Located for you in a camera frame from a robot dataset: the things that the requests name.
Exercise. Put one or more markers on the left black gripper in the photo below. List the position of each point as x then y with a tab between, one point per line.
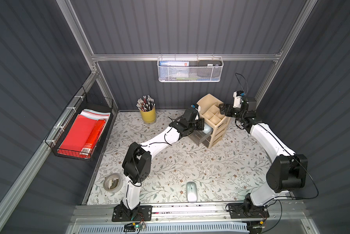
198	124

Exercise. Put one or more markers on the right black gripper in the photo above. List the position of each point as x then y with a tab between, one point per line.
226	108

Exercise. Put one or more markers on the light blue computer mouse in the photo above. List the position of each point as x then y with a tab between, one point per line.
207	129

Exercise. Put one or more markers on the clear top drawer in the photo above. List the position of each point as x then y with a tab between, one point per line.
199	137

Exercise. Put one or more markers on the beige drawer organizer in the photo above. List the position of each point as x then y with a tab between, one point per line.
209	110

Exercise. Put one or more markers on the grey computer mouse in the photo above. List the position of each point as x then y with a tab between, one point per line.
191	192

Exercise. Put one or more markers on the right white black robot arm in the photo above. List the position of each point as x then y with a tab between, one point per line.
288	170

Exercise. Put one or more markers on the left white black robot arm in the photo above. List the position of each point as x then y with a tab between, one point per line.
137	162

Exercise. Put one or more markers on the yellow pen cup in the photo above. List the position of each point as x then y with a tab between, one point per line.
149	117

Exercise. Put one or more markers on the black device in basket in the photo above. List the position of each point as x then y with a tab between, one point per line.
206	63

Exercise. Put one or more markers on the bundle of pens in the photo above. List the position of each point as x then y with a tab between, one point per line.
146	104

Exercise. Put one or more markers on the blue box in basket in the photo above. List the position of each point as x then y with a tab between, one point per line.
173	70

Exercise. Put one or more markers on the roll of tape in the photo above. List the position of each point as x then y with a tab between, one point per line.
113	183

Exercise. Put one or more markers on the white ventilation grille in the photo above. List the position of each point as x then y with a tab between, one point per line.
225	227

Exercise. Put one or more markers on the red folder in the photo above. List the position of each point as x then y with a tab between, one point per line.
82	137

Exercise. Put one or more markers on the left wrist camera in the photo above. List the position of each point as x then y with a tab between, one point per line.
191	114

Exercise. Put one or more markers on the white wire wall basket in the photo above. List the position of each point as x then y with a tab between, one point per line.
196	74

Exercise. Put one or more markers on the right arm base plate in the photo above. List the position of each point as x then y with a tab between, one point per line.
242	210

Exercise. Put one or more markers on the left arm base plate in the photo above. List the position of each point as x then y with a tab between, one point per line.
123	214

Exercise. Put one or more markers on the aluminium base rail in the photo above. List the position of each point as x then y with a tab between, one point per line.
186	212

